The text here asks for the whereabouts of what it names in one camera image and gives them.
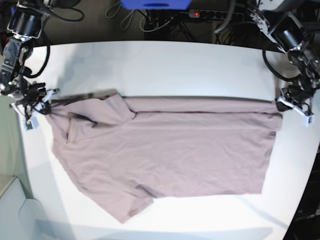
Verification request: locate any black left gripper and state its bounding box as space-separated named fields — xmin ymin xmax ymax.
xmin=276 ymin=85 xmax=313 ymax=112

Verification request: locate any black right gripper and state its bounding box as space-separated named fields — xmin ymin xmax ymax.
xmin=15 ymin=83 xmax=52 ymax=115

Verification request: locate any mauve t-shirt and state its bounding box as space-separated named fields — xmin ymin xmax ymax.
xmin=47 ymin=94 xmax=282 ymax=223

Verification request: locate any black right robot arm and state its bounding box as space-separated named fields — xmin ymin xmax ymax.
xmin=0 ymin=0 xmax=51 ymax=119

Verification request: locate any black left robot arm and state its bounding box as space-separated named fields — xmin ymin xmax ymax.
xmin=247 ymin=0 xmax=320 ymax=117

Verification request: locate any grey side panel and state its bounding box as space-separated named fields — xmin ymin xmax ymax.
xmin=0 ymin=177 xmax=52 ymax=240

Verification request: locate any black power strip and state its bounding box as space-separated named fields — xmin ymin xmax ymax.
xmin=188 ymin=9 xmax=245 ymax=22

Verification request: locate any blue box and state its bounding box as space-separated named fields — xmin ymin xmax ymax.
xmin=121 ymin=0 xmax=191 ymax=10

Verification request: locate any white cable loop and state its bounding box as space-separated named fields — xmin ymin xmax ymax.
xmin=120 ymin=9 xmax=147 ymax=32

